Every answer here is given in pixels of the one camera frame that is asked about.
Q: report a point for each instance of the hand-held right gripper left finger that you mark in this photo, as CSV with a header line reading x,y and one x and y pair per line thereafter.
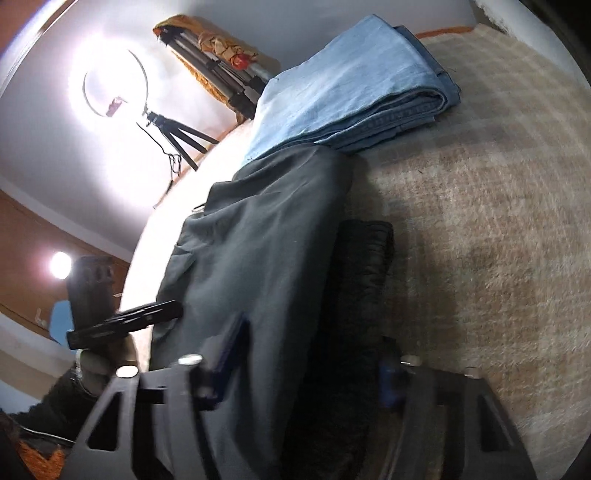
x,y
226,355

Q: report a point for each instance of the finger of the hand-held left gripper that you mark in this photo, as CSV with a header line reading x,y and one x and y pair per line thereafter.
x,y
129,321

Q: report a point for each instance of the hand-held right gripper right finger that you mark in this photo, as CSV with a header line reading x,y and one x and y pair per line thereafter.
x,y
391,378

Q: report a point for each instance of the dark grey pants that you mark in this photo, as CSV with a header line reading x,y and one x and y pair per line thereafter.
x,y
258,240

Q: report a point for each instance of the person's left hand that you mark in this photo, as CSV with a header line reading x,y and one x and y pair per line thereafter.
x,y
99,369

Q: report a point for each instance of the white clip desk lamp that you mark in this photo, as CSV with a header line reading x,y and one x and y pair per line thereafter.
x,y
60,265

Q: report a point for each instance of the blue plastic chair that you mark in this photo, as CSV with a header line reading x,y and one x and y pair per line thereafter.
x,y
60,318

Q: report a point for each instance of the brown wooden door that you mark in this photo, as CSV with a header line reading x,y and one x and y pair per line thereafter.
x,y
23,258

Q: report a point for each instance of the orange fuzzy cloth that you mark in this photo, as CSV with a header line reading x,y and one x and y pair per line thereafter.
x,y
44,461

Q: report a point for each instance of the small black tripod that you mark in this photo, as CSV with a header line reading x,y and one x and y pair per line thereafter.
x,y
178,134

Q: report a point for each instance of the beige checked blanket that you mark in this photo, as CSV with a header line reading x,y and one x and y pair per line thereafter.
x,y
485,184

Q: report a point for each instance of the orange patterned cloth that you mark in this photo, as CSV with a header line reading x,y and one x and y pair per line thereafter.
x,y
205,81

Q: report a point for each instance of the folded black tripod stand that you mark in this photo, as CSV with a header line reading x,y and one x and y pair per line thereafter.
x,y
217,69

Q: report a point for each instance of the folded light blue jeans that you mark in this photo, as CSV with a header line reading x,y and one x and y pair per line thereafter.
x,y
351,78

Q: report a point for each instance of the small metal door bracket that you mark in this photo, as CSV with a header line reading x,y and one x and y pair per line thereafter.
x,y
39,316

